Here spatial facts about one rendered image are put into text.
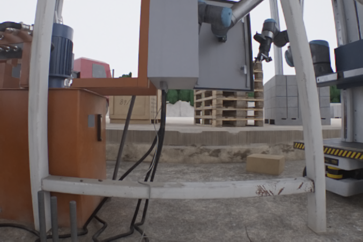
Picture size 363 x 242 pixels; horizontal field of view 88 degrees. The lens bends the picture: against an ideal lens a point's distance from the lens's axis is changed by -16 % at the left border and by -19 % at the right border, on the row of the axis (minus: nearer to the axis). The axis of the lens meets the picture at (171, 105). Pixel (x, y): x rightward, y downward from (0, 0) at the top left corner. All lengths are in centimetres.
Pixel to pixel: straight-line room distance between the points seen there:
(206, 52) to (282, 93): 286
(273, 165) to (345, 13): 132
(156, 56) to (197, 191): 54
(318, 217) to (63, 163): 110
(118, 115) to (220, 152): 230
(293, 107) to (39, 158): 380
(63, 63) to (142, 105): 279
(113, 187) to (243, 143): 184
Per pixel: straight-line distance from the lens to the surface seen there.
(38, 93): 93
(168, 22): 94
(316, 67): 174
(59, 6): 823
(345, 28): 190
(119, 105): 416
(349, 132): 179
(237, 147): 245
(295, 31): 95
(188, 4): 97
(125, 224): 110
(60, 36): 140
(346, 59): 177
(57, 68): 135
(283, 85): 411
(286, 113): 408
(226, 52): 141
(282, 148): 265
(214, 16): 106
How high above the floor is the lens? 50
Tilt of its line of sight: 3 degrees up
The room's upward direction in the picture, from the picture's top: 1 degrees clockwise
